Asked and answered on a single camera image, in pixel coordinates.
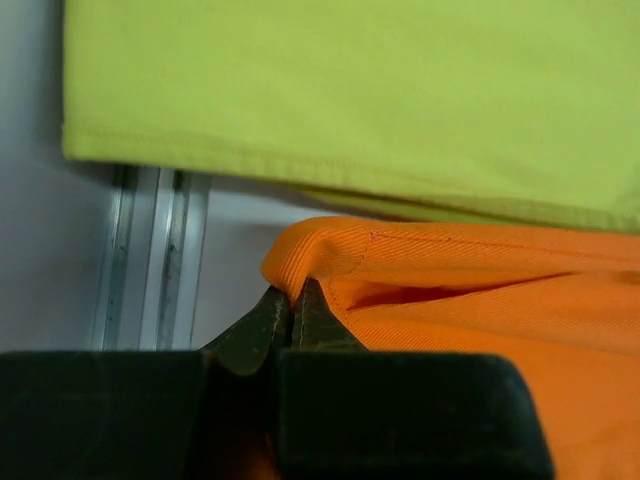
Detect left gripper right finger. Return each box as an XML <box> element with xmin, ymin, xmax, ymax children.
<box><xmin>290</xmin><ymin>278</ymin><xmax>365</xmax><ymax>350</ymax></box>

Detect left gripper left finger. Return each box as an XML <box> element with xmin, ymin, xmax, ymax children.
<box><xmin>202</xmin><ymin>287</ymin><xmax>291</xmax><ymax>376</ymax></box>

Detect orange trousers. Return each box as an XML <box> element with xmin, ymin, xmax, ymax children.
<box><xmin>262</xmin><ymin>217</ymin><xmax>639</xmax><ymax>479</ymax></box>

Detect folded yellow trousers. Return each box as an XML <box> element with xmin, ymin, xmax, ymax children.
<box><xmin>63</xmin><ymin>1</ymin><xmax>639</xmax><ymax>233</ymax></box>

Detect aluminium rail frame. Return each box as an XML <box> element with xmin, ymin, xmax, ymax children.
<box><xmin>91</xmin><ymin>166</ymin><xmax>211</xmax><ymax>350</ymax></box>

